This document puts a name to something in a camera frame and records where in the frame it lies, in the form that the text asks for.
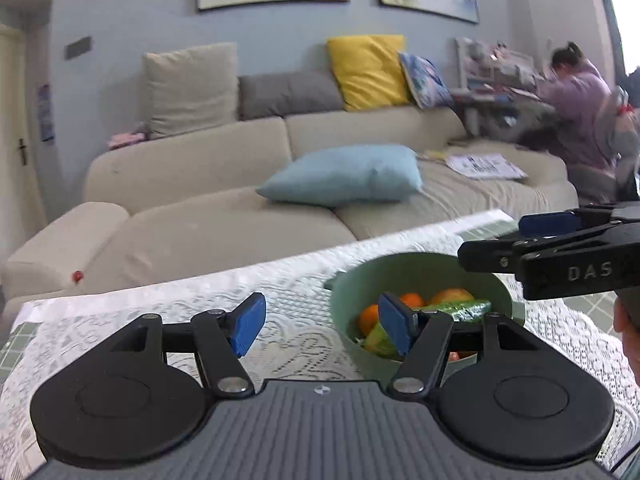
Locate wall poster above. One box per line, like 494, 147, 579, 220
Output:
39, 84, 55, 142

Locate yellow cushion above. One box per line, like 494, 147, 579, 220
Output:
326, 35, 412, 112

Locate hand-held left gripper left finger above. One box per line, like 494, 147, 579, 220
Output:
105, 292, 267, 400

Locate beige cushion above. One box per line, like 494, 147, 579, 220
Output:
141, 42, 240, 140

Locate white door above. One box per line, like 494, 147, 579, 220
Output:
0, 25, 32, 241

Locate dark wall switch panel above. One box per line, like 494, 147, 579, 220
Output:
65, 36, 94, 59

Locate printed paper sheet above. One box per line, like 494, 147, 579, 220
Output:
445, 153, 530, 181

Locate red yellow apple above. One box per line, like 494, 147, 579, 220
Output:
429, 287, 475, 307

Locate pink pouch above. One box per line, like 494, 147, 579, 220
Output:
107, 131, 147, 150

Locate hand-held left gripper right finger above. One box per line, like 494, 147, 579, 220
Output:
378, 292, 538, 401

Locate light blue pillow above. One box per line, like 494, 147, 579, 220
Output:
256, 144, 423, 207

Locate cluttered study desk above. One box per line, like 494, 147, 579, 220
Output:
452, 37, 561, 141

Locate green bowl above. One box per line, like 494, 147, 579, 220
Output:
324, 252, 513, 378

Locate beige sofa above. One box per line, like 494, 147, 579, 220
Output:
0, 107, 578, 306

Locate green cucumber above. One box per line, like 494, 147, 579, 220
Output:
420, 299, 493, 322

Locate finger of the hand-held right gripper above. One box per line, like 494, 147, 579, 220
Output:
457, 225, 621, 275
519, 201, 640, 237

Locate blue floral cushion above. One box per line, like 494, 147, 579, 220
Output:
398, 51, 455, 110

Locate white lace tablecloth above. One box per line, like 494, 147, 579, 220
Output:
0, 210, 640, 480

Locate yellow pear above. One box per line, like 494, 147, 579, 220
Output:
362, 322, 403, 358

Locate grey cushion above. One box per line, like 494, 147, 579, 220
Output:
238, 71, 346, 121

